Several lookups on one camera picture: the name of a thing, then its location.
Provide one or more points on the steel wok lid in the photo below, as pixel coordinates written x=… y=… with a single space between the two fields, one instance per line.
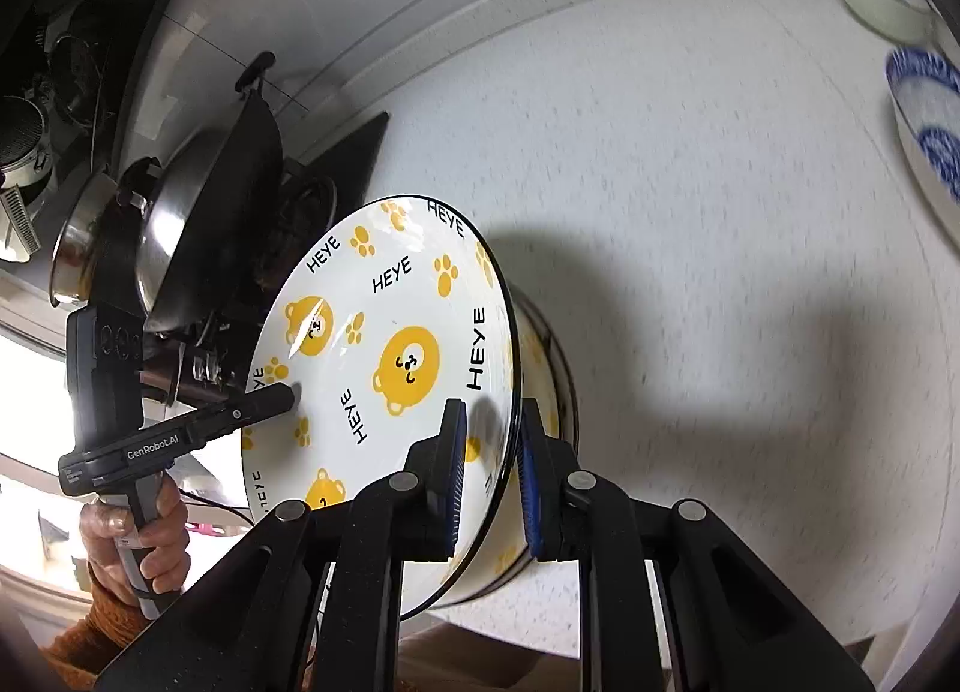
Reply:
x=187 y=212

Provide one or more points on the steel pan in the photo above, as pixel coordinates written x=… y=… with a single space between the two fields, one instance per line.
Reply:
x=75 y=235

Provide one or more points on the black gas stove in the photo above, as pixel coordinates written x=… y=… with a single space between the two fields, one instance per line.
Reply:
x=352 y=145

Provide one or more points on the person's left forearm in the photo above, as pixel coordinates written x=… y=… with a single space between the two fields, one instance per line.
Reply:
x=97 y=643

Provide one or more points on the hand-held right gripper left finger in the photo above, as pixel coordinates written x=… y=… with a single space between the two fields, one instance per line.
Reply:
x=452 y=467

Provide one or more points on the bear print plate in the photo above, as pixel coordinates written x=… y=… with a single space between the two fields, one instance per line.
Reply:
x=420 y=302

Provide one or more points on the person's left hand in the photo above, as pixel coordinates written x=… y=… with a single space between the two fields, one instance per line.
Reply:
x=169 y=549

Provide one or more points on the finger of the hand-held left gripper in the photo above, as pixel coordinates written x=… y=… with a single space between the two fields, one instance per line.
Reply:
x=247 y=409

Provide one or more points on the black wok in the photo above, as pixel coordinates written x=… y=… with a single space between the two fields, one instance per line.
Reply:
x=259 y=137

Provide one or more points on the blue patterned bowl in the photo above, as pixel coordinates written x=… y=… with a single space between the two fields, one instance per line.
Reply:
x=922 y=130

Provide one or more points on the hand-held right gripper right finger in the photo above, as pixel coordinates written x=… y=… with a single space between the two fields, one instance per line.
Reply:
x=534 y=497

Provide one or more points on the gas burner grate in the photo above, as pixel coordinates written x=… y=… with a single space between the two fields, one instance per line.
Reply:
x=300 y=220

